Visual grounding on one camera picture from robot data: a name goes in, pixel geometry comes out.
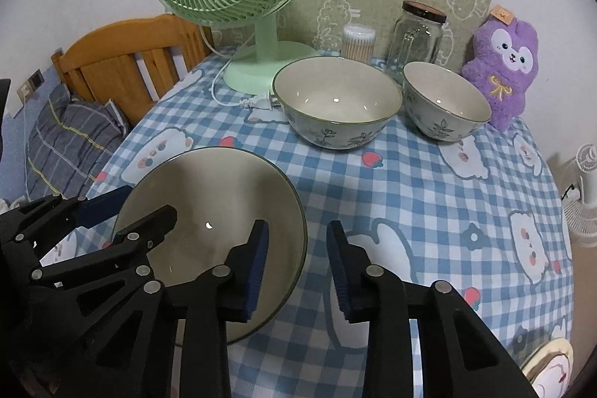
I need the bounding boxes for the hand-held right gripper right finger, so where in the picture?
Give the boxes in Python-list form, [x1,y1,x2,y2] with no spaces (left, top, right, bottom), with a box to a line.
[325,220,539,398]

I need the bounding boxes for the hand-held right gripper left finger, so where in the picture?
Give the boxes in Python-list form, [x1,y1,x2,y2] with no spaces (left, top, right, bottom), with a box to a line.
[60,218,271,398]

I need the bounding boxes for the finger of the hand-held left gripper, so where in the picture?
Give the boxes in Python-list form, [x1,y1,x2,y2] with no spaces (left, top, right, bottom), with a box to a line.
[0,185,135,260]
[29,204,179,320]

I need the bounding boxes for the large leaf-print ceramic bowl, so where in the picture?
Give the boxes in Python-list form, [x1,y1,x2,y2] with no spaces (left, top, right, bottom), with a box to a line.
[112,146,309,345]
[272,56,403,150]

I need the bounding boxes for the small leaf-print ceramic bowl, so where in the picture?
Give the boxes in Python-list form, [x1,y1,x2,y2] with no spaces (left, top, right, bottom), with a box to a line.
[402,61,493,141]

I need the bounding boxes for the grey plaid pillow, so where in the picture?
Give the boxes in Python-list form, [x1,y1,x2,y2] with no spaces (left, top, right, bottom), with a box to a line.
[25,83,129,198]

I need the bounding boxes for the blue checkered tablecloth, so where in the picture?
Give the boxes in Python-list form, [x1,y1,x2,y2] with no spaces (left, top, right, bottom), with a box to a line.
[40,45,574,398]

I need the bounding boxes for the wooden bed headboard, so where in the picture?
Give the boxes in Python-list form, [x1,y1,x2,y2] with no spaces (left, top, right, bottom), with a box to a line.
[51,13,215,126]

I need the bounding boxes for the cotton swab box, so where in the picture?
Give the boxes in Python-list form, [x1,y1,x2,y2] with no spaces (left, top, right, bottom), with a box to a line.
[343,24,376,62]

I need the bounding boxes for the purple plush toy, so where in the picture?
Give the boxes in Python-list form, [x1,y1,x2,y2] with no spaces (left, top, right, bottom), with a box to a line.
[462,5,539,132]

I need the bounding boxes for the glass jar with black lid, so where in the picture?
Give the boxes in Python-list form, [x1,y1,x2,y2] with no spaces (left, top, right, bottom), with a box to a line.
[386,0,447,84]

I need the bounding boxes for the white floor fan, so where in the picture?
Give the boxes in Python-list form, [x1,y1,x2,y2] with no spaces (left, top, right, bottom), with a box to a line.
[557,144,597,247]

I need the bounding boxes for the white fan power cable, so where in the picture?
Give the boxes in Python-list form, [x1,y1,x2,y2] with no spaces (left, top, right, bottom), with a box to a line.
[198,24,279,112]

